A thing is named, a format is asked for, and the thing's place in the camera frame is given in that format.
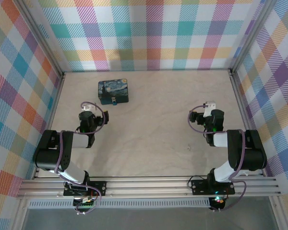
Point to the starry night tin box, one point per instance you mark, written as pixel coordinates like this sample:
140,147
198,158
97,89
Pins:
113,89

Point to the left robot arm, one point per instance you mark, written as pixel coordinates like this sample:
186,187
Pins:
48,153

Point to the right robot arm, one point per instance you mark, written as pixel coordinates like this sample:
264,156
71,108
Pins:
252,153

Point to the controller board with LED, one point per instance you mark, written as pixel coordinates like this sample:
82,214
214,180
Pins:
218,201

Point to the green controller board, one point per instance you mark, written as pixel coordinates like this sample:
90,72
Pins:
85,203

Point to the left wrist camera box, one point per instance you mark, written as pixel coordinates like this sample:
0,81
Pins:
89,106

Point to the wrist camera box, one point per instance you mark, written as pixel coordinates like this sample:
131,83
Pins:
89,106
210,107

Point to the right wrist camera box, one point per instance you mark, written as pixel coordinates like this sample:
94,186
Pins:
210,107

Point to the aluminium side rail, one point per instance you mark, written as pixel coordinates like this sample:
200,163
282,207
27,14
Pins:
51,119
244,112

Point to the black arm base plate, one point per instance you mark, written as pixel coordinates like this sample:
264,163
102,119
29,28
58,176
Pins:
98,188
199,187

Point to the long aluminium rail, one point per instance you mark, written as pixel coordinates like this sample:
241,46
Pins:
146,185

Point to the aluminium frame post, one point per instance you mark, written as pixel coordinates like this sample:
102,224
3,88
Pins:
254,33
42,36

